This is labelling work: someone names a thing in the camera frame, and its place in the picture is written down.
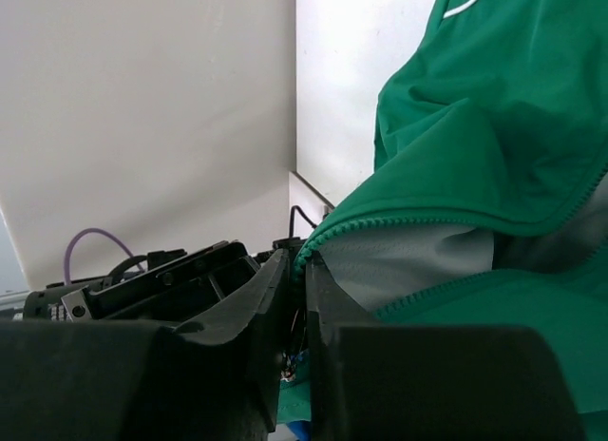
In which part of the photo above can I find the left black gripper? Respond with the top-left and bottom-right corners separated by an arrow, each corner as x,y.
23,240 -> 273,322

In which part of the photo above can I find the green jacket with white lettering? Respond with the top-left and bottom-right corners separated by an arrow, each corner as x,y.
293,0 -> 607,440

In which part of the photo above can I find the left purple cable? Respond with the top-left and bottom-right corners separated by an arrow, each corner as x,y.
64,227 -> 146,285

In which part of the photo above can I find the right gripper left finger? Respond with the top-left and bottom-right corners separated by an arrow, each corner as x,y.
1,250 -> 289,440

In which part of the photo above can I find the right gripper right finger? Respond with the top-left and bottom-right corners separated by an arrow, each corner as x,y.
305,259 -> 586,440

